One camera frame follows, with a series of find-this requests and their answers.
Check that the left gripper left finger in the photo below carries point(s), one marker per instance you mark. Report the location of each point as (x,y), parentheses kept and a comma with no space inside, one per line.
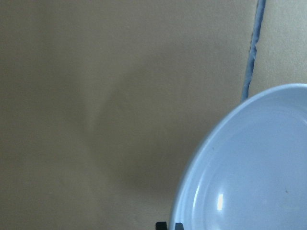
(162,225)

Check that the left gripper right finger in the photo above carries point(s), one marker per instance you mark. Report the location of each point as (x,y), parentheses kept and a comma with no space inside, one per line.
(179,226)

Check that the blue plate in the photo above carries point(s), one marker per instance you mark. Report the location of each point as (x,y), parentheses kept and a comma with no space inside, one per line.
(250,173)

